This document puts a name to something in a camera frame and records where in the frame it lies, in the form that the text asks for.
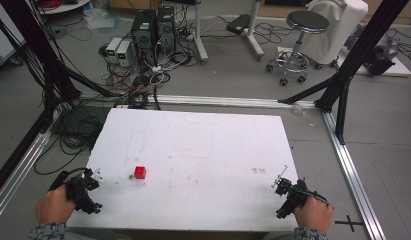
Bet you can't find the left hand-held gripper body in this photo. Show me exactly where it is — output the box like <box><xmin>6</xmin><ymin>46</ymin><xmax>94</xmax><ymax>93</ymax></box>
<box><xmin>65</xmin><ymin>168</ymin><xmax>103</xmax><ymax>215</ymax></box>

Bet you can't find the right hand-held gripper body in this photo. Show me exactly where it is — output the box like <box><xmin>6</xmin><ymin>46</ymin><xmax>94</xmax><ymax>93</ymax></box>
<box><xmin>274</xmin><ymin>177</ymin><xmax>329</xmax><ymax>220</ymax></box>

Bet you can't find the person's right hand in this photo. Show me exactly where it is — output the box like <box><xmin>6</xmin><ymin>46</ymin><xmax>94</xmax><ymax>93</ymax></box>
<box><xmin>292</xmin><ymin>195</ymin><xmax>335</xmax><ymax>235</ymax></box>

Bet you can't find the person's left hand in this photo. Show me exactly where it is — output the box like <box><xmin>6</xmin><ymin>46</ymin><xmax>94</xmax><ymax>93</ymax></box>
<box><xmin>35</xmin><ymin>184</ymin><xmax>78</xmax><ymax>225</ymax></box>

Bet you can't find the red cube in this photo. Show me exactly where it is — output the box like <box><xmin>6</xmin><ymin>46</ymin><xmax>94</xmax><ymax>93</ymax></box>
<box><xmin>133</xmin><ymin>165</ymin><xmax>148</xmax><ymax>180</ymax></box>

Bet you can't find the person's right patterned sleeve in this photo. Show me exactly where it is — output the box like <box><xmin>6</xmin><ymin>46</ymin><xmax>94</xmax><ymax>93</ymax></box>
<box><xmin>292</xmin><ymin>226</ymin><xmax>329</xmax><ymax>240</ymax></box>

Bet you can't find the person's patterned sleeve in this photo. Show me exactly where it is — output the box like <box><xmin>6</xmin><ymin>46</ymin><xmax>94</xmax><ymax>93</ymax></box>
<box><xmin>28</xmin><ymin>222</ymin><xmax>68</xmax><ymax>240</ymax></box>
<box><xmin>292</xmin><ymin>226</ymin><xmax>329</xmax><ymax>240</ymax></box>

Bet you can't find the person's left patterned sleeve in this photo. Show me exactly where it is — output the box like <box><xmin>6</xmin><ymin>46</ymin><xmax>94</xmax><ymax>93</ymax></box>
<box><xmin>28</xmin><ymin>222</ymin><xmax>68</xmax><ymax>240</ymax></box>

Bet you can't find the black tape cross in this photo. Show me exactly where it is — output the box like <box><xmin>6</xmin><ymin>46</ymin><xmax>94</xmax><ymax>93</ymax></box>
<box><xmin>334</xmin><ymin>214</ymin><xmax>365</xmax><ymax>234</ymax></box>

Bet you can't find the grey power supply unit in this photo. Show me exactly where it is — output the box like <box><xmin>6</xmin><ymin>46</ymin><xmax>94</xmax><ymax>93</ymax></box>
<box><xmin>105</xmin><ymin>36</ymin><xmax>123</xmax><ymax>64</ymax></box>
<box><xmin>115</xmin><ymin>40</ymin><xmax>133</xmax><ymax>68</ymax></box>

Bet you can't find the white table leg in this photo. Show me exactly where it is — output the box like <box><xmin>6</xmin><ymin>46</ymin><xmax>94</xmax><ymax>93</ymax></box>
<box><xmin>192</xmin><ymin>0</ymin><xmax>210</xmax><ymax>65</ymax></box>
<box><xmin>245</xmin><ymin>0</ymin><xmax>266</xmax><ymax>62</ymax></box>

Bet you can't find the black computer tower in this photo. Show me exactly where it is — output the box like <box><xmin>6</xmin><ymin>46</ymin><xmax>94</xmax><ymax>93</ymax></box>
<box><xmin>130</xmin><ymin>9</ymin><xmax>158</xmax><ymax>66</ymax></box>
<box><xmin>155</xmin><ymin>5</ymin><xmax>177</xmax><ymax>56</ymax></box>

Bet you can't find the dark machine on white board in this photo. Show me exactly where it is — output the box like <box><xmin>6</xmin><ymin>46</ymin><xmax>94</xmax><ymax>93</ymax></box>
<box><xmin>337</xmin><ymin>31</ymin><xmax>411</xmax><ymax>78</ymax></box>

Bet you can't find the clear plastic bag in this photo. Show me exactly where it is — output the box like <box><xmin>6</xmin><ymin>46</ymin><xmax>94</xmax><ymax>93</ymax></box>
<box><xmin>82</xmin><ymin>7</ymin><xmax>121</xmax><ymax>32</ymax></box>

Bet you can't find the black round chrome stool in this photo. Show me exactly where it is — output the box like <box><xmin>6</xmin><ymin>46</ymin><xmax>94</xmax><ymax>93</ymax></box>
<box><xmin>265</xmin><ymin>9</ymin><xmax>331</xmax><ymax>87</ymax></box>

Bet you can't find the flat black box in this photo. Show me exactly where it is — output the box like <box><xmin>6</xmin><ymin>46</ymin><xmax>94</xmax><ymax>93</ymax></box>
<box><xmin>225</xmin><ymin>13</ymin><xmax>252</xmax><ymax>36</ymax></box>

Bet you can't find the white cloth cover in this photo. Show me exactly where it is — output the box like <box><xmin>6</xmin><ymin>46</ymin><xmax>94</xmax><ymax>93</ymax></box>
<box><xmin>300</xmin><ymin>0</ymin><xmax>370</xmax><ymax>66</ymax></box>

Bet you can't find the round white table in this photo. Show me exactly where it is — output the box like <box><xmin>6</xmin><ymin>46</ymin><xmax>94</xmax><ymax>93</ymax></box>
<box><xmin>35</xmin><ymin>0</ymin><xmax>93</xmax><ymax>16</ymax></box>

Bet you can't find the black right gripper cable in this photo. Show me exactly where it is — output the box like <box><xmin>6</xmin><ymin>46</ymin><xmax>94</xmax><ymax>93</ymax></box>
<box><xmin>298</xmin><ymin>187</ymin><xmax>330</xmax><ymax>205</ymax></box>

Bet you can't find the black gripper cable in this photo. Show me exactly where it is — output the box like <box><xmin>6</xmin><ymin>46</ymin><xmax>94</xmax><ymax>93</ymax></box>
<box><xmin>47</xmin><ymin>167</ymin><xmax>88</xmax><ymax>192</ymax></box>
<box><xmin>298</xmin><ymin>187</ymin><xmax>330</xmax><ymax>205</ymax></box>

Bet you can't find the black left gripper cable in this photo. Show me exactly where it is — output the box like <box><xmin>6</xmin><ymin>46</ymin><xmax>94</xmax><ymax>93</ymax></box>
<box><xmin>47</xmin><ymin>167</ymin><xmax>88</xmax><ymax>192</ymax></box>

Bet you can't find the pile of black cables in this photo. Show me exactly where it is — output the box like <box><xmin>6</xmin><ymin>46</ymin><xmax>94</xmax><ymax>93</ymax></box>
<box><xmin>33</xmin><ymin>105</ymin><xmax>106</xmax><ymax>177</ymax></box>

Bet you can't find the long aluminium rail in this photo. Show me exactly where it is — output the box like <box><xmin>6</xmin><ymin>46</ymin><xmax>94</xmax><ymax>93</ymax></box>
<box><xmin>78</xmin><ymin>93</ymin><xmax>318</xmax><ymax>110</ymax></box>

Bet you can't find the tangle of floor cables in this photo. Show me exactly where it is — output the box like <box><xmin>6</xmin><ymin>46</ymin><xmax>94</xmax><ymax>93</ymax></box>
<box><xmin>97</xmin><ymin>19</ymin><xmax>198</xmax><ymax>111</ymax></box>

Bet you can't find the black frame post with cables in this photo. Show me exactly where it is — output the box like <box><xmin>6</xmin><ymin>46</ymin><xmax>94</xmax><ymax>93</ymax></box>
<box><xmin>0</xmin><ymin>0</ymin><xmax>121</xmax><ymax>134</ymax></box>

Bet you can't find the black frame post with braces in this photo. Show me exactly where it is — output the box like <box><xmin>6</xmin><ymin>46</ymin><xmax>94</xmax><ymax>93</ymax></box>
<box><xmin>277</xmin><ymin>0</ymin><xmax>410</xmax><ymax>146</ymax></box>

